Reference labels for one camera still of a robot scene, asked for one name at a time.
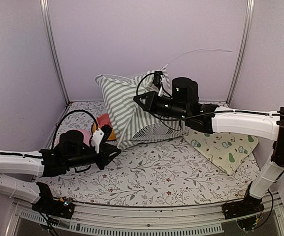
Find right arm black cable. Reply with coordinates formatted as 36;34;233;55
136;72;284;158

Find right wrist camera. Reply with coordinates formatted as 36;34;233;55
153;71;171;97

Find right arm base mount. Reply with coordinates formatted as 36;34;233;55
221;183;264;231

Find yellow double pet feeder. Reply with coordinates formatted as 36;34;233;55
91;123;116;142

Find right aluminium frame post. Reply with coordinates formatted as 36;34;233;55
226;0;255;106

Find floral table cloth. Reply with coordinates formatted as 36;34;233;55
32;99;267;207

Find pink round plate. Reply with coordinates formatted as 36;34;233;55
79;129;92;146

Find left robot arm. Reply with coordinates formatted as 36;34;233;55
0;130;122;213

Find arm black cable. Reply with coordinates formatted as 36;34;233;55
52;110;97;148
136;72;284;158

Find left aluminium frame post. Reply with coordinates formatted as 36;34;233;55
40;0;70;106

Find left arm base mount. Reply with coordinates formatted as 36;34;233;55
32;182;75;219

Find pink bowl in feeder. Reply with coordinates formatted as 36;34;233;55
96;114;112;127

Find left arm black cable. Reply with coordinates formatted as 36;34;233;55
52;110;97;148

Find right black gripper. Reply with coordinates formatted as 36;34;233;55
134;90;189;121

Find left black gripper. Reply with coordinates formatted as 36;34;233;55
66;144;122;171

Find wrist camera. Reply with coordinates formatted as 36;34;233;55
90;129;105;154
153;71;171;97

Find aluminium frame post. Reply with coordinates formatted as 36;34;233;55
226;0;255;106
40;0;70;106

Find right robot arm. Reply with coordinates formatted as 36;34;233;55
133;77;284;214

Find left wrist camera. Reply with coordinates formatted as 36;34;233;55
90;129;105;154

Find avocado print cushion mat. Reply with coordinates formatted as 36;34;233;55
183;130;259;175

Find striped fabric pet tent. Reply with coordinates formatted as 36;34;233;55
95;70;186;150

